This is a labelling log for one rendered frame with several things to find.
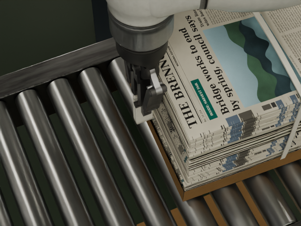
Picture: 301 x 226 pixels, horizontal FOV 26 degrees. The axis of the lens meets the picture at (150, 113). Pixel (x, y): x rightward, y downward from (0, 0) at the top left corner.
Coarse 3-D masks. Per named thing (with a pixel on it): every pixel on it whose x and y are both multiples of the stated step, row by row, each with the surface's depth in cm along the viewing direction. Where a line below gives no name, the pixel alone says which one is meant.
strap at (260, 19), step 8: (256, 16) 104; (264, 24) 103; (264, 32) 103; (272, 40) 102; (280, 48) 101; (280, 56) 100; (288, 64) 100; (288, 72) 99; (296, 80) 98; (296, 88) 98
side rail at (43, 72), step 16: (80, 48) 131; (96, 48) 131; (112, 48) 131; (48, 64) 129; (64, 64) 129; (80, 64) 129; (96, 64) 129; (0, 80) 127; (16, 80) 127; (32, 80) 127; (48, 80) 127; (112, 80) 136; (0, 96) 125; (16, 96) 127; (48, 96) 131; (80, 96) 136; (16, 112) 131; (48, 112) 136
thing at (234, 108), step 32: (192, 32) 104; (224, 32) 104; (160, 64) 100; (192, 64) 100; (224, 64) 101; (256, 64) 101; (192, 96) 98; (224, 96) 97; (256, 96) 98; (160, 128) 114; (192, 128) 95; (224, 128) 95; (256, 128) 99; (192, 160) 101; (224, 160) 106; (256, 160) 111
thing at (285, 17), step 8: (288, 8) 107; (296, 8) 107; (280, 16) 106; (288, 16) 106; (296, 16) 106; (280, 24) 105; (288, 24) 105; (296, 24) 105; (288, 32) 104; (296, 32) 104; (296, 40) 103; (296, 48) 102
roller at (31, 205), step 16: (0, 112) 123; (0, 128) 121; (16, 128) 123; (0, 144) 120; (16, 144) 120; (0, 160) 120; (16, 160) 118; (16, 176) 116; (32, 176) 117; (16, 192) 115; (32, 192) 115; (32, 208) 113; (32, 224) 112; (48, 224) 112
